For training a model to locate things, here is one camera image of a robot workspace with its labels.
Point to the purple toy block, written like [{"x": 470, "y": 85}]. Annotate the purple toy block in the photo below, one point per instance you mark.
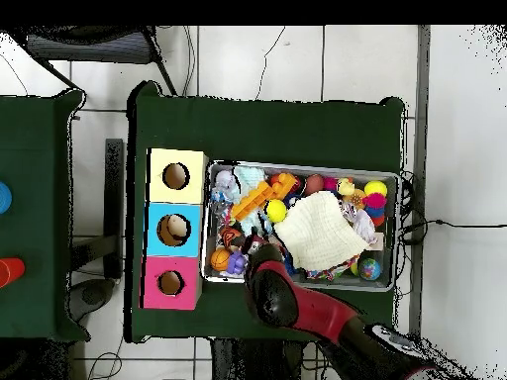
[{"x": 237, "y": 262}]

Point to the light blue knitted cloth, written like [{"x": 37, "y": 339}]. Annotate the light blue knitted cloth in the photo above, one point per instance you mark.
[{"x": 249, "y": 177}]

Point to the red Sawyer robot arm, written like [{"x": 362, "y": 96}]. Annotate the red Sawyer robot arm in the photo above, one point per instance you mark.
[{"x": 317, "y": 312}]

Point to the grey round base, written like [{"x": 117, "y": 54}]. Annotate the grey round base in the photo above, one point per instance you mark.
[{"x": 91, "y": 295}]

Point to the orange tiger striped toy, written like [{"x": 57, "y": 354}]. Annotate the orange tiger striped toy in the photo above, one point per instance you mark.
[{"x": 230, "y": 236}]

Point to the orange cup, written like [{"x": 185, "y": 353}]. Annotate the orange cup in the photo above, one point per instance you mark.
[{"x": 11, "y": 271}]

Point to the yellow smiley ball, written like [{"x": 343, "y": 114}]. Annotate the yellow smiley ball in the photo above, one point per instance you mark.
[{"x": 276, "y": 211}]

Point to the blue cup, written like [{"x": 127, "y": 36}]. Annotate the blue cup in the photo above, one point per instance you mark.
[{"x": 4, "y": 198}]

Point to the orange toy building brick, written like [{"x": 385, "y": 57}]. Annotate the orange toy building brick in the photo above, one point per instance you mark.
[{"x": 253, "y": 200}]

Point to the wooden box with three holes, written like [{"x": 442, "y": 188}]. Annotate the wooden box with three holes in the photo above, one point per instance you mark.
[{"x": 190, "y": 190}]

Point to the globe print ball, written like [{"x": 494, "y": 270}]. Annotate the globe print ball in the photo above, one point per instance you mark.
[{"x": 369, "y": 269}]

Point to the black chair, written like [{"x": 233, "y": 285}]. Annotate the black chair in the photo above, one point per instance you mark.
[{"x": 91, "y": 47}]

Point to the cream knitted cloth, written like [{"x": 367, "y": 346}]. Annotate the cream knitted cloth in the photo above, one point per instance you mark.
[{"x": 321, "y": 233}]

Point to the small orange basketball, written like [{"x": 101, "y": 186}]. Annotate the small orange basketball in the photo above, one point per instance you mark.
[{"x": 220, "y": 259}]

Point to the dark green side table cloth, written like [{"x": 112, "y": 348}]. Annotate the dark green side table cloth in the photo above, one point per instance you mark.
[{"x": 35, "y": 158}]

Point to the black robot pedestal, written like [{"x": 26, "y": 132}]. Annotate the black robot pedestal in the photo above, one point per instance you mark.
[{"x": 253, "y": 362}]

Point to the black upright panel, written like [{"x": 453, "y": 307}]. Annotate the black upright panel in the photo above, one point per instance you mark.
[{"x": 115, "y": 198}]

